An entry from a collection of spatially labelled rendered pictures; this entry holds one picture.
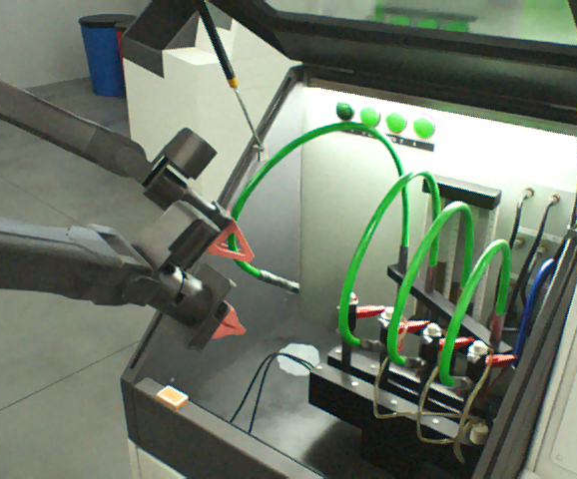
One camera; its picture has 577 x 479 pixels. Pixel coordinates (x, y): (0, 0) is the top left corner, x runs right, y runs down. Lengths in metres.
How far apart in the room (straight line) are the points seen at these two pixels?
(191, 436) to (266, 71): 3.04
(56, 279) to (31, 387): 2.27
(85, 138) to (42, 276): 0.42
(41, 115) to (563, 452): 0.93
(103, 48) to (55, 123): 6.05
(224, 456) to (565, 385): 0.57
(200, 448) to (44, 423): 1.55
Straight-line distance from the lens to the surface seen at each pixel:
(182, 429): 1.21
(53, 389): 2.85
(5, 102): 1.03
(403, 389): 1.21
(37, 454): 2.59
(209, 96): 3.84
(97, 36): 7.05
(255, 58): 3.94
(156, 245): 0.74
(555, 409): 1.07
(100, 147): 1.00
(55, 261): 0.62
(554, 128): 1.17
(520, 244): 1.25
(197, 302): 0.80
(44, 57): 7.91
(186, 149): 1.02
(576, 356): 1.04
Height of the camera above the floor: 1.75
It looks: 27 degrees down
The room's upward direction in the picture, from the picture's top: straight up
